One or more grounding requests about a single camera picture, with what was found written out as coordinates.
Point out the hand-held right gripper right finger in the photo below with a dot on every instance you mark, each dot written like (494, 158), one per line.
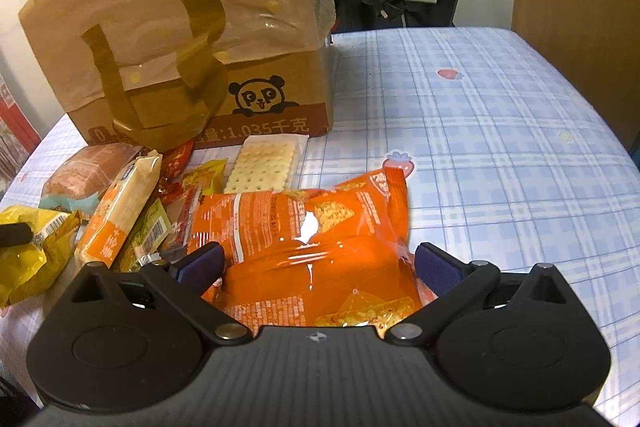
(437, 269)

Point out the blue checked tablecloth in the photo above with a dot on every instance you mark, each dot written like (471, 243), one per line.
(475, 122)

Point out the taped cardboard box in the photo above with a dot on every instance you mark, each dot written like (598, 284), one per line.
(150, 17)

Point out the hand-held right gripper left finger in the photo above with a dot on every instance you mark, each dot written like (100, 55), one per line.
(202, 264)

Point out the green and yellow snack packet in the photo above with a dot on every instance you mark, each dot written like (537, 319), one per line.
(145, 232)

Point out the orange chip bag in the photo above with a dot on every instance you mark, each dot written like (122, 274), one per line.
(310, 267)

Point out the red printed object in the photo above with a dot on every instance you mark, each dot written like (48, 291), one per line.
(12, 127)

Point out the small red snack packet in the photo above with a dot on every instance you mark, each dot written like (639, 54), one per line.
(176, 162)

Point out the red sausage packet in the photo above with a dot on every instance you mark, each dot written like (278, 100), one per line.
(182, 217)

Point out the orange and white biscuit packet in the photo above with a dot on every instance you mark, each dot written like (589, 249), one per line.
(122, 202)

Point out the brown bread loaf packet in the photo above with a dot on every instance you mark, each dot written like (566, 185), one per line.
(80, 174)

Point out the clear cracker packet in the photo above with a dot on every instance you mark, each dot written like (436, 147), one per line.
(260, 167)

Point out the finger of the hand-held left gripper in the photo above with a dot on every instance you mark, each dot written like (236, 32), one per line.
(15, 235)

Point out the small yellow snack packet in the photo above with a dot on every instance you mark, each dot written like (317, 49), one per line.
(205, 177)

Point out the large yellow snack packet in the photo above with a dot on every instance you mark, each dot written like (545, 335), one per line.
(30, 267)

